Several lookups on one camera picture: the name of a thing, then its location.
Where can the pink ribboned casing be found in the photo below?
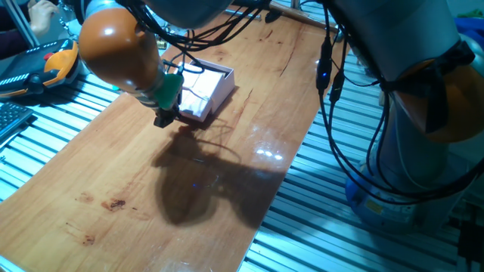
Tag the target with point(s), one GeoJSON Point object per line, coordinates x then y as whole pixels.
{"type": "Point", "coordinates": [200, 94]}

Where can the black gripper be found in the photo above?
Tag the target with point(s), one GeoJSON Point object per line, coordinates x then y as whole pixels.
{"type": "Point", "coordinates": [169, 114]}

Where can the orange and black teach pendant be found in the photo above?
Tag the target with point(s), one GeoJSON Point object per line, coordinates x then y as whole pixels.
{"type": "Point", "coordinates": [22, 81]}

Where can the green mounting bracket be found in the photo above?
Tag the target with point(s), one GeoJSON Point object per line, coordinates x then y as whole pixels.
{"type": "Point", "coordinates": [170, 90]}

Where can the blue plastic bag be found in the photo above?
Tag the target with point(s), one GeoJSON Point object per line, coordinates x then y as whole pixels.
{"type": "Point", "coordinates": [472, 26]}

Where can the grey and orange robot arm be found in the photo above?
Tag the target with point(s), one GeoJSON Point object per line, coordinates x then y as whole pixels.
{"type": "Point", "coordinates": [117, 49]}

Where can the black computer keyboard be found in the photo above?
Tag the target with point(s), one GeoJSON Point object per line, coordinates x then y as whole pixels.
{"type": "Point", "coordinates": [11, 117]}

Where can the white gift box tray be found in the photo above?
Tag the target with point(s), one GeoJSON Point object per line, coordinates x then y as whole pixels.
{"type": "Point", "coordinates": [225, 90]}

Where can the glossy wooden board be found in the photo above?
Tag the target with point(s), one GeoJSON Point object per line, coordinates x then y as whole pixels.
{"type": "Point", "coordinates": [56, 208]}

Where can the operator bare hand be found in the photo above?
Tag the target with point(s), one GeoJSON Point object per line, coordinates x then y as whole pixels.
{"type": "Point", "coordinates": [43, 15]}

